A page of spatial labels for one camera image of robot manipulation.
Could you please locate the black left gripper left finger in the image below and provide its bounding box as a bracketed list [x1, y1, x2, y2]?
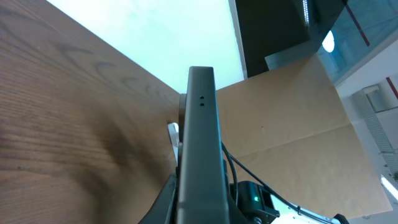
[139, 174, 177, 224]

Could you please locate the brown cardboard sheet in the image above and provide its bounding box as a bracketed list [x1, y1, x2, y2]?
[217, 55, 392, 218]

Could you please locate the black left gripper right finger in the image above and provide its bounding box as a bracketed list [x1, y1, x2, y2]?
[223, 159, 248, 224]

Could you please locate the black right camera cable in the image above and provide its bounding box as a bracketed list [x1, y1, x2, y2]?
[221, 146, 351, 224]

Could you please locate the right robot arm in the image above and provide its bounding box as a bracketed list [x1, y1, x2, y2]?
[227, 180, 348, 224]

